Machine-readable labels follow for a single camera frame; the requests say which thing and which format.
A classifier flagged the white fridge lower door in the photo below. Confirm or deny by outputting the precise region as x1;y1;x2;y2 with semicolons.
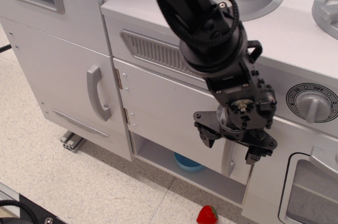
1;18;133;160

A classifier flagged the silver toy faucet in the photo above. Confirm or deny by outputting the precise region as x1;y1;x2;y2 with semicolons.
312;0;337;40

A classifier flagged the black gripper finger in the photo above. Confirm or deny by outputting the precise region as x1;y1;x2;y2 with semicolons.
194;122;222;148
245;146;272;165

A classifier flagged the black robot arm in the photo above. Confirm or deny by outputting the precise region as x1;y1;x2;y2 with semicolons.
156;0;277;165

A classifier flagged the white toy kitchen body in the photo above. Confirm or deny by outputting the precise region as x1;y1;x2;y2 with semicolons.
1;0;337;223

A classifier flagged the silver oven door handle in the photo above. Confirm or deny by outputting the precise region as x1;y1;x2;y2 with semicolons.
309;146;338;179

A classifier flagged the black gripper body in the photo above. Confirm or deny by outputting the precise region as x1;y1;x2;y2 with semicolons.
193;62;277;150

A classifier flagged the grey timer knob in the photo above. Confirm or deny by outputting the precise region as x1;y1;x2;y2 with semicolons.
286;83;337;124

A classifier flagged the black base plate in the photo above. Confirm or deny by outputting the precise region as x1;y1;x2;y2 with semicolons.
0;193;69;224

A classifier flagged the blue bowl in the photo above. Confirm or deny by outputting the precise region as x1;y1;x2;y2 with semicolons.
174;152;205;173

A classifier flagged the oven door with window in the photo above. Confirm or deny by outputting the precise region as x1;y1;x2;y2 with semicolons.
278;152;337;223

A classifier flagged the white cabinet door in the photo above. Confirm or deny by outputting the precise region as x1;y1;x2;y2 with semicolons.
112;58;266;185

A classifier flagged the grey vent panel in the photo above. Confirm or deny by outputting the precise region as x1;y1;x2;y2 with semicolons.
120;30;200;79

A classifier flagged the aluminium extrusion bar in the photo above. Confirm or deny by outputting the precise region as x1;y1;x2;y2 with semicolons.
60;131;86;153

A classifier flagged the red toy strawberry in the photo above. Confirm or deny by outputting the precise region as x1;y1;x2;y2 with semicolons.
196;206;218;224

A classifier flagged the silver cabinet door handle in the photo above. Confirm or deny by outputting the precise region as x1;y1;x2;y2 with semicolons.
221;139;247;181

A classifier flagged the silver fridge door handle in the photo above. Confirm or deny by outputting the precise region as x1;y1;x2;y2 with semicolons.
86;64;111;122

